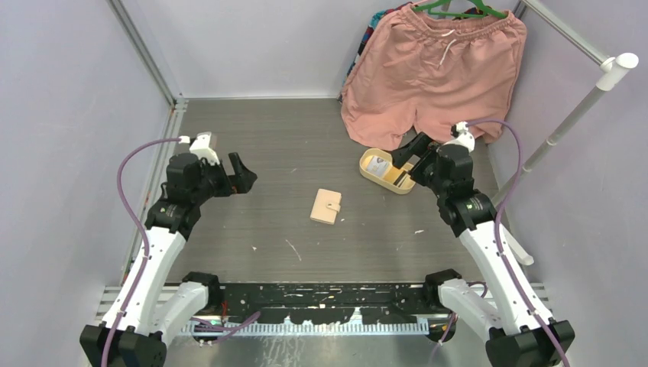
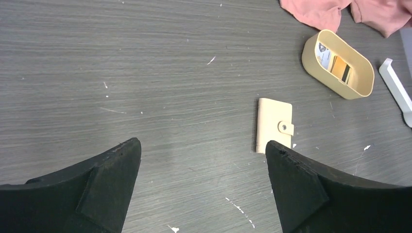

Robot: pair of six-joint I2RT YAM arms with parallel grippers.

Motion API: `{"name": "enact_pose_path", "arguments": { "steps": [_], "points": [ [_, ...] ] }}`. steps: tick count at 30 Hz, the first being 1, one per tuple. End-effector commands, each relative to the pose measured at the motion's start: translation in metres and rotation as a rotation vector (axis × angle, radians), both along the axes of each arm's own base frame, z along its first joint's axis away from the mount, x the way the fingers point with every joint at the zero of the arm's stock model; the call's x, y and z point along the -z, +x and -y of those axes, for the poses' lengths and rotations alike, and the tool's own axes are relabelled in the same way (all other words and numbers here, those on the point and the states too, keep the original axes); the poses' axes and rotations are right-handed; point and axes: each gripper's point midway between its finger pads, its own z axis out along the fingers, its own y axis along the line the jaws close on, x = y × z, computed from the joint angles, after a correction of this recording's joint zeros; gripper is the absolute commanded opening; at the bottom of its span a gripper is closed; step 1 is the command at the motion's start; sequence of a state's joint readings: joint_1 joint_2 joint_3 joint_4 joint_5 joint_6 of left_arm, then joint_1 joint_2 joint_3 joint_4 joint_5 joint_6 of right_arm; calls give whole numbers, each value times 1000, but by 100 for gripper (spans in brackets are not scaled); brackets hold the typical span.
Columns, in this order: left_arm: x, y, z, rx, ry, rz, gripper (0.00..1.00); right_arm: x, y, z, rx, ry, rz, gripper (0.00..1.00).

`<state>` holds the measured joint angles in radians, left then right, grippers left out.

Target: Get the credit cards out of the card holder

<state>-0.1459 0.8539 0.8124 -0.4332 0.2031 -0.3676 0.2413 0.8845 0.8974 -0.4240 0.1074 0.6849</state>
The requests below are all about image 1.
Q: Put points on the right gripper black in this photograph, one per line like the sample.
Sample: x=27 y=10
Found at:
x=418 y=147

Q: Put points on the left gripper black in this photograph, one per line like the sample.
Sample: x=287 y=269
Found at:
x=244 y=178

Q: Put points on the beige leather card holder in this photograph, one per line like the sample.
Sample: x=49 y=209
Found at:
x=326 y=206

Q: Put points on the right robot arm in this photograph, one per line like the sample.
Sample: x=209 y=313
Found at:
x=517 y=328

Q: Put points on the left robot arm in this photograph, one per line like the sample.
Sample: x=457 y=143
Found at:
x=136 y=331

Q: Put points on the yellow card with black stripe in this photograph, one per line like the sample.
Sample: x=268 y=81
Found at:
x=398 y=179

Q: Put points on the white card in tray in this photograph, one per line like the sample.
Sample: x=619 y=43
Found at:
x=378 y=166

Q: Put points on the yellow oval tray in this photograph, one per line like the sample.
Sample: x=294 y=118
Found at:
x=383 y=182

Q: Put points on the pink shorts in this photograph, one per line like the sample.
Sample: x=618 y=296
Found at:
x=425 y=74

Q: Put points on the colourful garment behind shorts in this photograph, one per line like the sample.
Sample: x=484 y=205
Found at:
x=372 y=24

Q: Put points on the green clothes hanger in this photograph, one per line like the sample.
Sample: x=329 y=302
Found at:
x=447 y=9

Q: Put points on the white clothes rack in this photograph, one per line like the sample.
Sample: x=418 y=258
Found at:
x=584 y=203

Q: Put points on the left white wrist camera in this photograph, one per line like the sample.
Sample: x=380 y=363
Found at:
x=203 y=147

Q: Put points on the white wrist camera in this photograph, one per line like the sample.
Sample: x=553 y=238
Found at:
x=462 y=136
x=203 y=147

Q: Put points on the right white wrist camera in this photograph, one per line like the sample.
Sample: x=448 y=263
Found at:
x=462 y=136

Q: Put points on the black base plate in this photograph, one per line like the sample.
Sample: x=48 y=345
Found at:
x=325 y=303

